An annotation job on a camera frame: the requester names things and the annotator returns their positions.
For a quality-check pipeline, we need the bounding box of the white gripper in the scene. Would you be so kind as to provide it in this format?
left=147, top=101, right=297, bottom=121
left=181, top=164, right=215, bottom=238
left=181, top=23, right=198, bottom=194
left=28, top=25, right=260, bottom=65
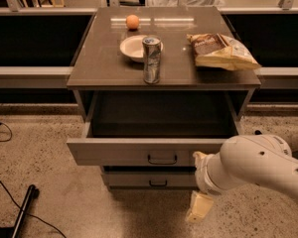
left=186, top=151, right=222, bottom=223

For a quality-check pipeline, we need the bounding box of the grey top drawer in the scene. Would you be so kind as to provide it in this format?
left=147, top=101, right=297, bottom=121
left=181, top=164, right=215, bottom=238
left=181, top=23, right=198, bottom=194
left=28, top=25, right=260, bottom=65
left=68, top=91, right=240, bottom=167

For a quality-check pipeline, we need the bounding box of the grey drawer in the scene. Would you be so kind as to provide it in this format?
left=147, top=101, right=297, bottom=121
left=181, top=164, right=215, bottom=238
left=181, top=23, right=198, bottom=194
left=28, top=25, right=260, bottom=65
left=101, top=172, right=197, bottom=188
left=68, top=91, right=240, bottom=167

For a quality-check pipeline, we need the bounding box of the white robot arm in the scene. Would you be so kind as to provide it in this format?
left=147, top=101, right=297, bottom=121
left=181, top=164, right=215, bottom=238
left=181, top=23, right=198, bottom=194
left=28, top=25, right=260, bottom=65
left=186, top=134, right=298, bottom=223

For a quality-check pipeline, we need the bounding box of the grey bottom drawer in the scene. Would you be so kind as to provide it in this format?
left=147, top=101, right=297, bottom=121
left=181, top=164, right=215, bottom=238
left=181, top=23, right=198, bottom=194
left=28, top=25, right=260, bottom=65
left=101, top=172, right=197, bottom=188

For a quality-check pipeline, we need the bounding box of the grey drawer cabinet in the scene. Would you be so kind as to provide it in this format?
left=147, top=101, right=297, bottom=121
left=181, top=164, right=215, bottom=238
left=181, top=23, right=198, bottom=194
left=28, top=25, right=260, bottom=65
left=66, top=6, right=262, bottom=193

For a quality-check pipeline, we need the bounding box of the brown chip bag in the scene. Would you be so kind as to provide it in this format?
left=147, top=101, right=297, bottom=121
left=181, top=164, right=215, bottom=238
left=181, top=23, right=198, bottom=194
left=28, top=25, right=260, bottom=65
left=187, top=34, right=260, bottom=71

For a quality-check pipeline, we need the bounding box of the silver drink can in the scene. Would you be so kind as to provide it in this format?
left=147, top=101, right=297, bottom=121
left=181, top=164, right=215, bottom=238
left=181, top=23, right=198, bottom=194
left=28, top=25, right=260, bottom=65
left=142, top=35, right=162, bottom=84

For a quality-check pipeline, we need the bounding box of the white bowl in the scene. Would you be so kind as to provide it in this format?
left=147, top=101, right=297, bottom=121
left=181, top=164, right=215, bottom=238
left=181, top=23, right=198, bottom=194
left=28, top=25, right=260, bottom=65
left=120, top=35, right=160, bottom=62

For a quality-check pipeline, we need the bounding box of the orange ball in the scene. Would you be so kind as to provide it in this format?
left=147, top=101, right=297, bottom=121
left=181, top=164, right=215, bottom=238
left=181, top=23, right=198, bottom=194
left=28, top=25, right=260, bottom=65
left=126, top=15, right=140, bottom=30

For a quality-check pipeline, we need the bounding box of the black stand leg left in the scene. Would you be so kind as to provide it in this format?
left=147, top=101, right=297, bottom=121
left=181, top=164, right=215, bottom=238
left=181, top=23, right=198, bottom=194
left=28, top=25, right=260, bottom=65
left=0, top=184, right=39, bottom=238

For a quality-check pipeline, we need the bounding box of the black floor cable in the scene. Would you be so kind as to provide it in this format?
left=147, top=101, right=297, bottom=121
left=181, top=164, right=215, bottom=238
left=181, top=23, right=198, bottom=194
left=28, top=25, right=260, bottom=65
left=0, top=171, right=68, bottom=238

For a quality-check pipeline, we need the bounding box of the black cable upper left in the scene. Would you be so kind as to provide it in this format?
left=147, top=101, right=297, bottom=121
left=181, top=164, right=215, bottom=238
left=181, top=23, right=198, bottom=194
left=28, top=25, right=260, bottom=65
left=0, top=115, right=14, bottom=144

